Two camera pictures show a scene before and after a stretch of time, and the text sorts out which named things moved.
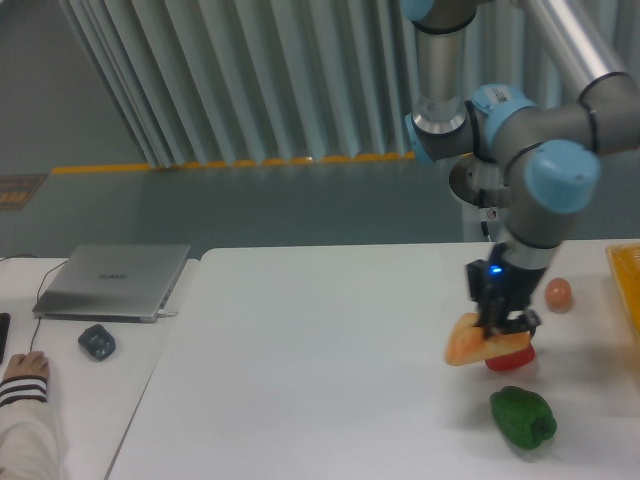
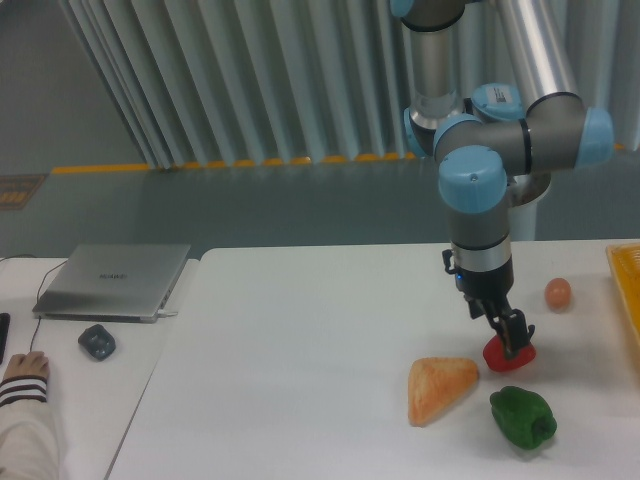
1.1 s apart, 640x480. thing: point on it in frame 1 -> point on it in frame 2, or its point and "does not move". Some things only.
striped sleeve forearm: (30, 439) does not move
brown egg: (557, 294) does not move
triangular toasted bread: (468, 342) -> (434, 383)
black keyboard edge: (5, 321) does not move
